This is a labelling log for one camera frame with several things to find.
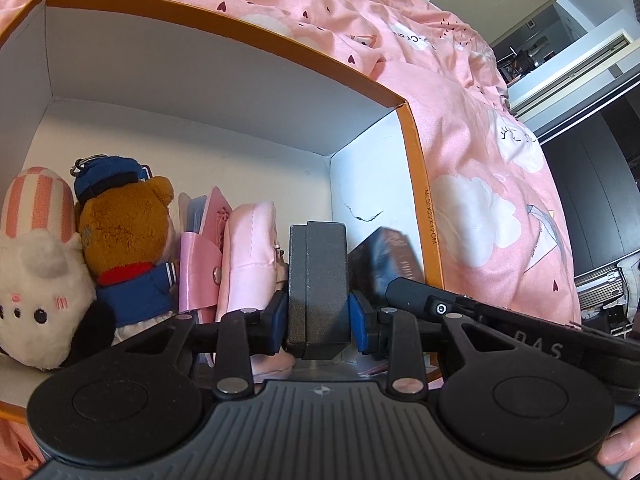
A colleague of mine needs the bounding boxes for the dark brown small box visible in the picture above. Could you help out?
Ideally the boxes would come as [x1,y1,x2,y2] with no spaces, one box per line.
[347,228,424,304]

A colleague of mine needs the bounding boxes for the dark grey case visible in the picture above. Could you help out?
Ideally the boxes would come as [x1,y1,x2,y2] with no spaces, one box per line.
[286,221,352,360]

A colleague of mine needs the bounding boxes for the brown teddy bear blue cap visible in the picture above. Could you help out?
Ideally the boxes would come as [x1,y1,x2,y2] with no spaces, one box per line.
[70,154,179,344]

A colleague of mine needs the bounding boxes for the white black plush toy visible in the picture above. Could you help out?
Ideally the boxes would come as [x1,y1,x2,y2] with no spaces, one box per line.
[1,167,115,370]

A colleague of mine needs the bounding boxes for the person's right hand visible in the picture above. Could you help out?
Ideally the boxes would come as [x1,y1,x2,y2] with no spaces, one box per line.
[598,416,639,467]

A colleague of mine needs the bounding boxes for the pink satin pouch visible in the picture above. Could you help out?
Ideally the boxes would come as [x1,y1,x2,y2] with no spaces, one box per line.
[214,199,296,380]

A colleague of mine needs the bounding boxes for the pink wallet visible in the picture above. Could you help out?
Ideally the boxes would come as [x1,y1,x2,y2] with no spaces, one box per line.
[178,186,232,324]

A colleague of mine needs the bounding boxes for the pink bed duvet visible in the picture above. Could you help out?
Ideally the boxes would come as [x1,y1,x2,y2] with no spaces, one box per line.
[1,0,603,479]

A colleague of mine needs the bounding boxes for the orange cardboard storage box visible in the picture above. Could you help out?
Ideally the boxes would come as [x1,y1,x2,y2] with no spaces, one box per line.
[1,0,444,286]

